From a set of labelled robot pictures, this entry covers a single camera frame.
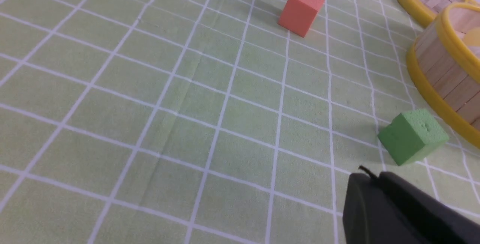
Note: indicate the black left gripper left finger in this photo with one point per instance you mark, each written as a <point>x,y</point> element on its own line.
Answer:
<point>370,215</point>

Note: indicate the bamboo steamer tray yellow rim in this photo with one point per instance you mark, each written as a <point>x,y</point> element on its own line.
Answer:
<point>445,70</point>

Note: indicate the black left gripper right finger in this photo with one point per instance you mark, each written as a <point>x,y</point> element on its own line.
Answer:
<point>433,221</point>

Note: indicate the green foam cube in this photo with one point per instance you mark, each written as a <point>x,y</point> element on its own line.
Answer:
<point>411,136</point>

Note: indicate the red foam cube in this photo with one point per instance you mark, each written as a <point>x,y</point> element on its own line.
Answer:
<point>298,15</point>

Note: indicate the yellow bun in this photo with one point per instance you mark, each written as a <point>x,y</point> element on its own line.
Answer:
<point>472,40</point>

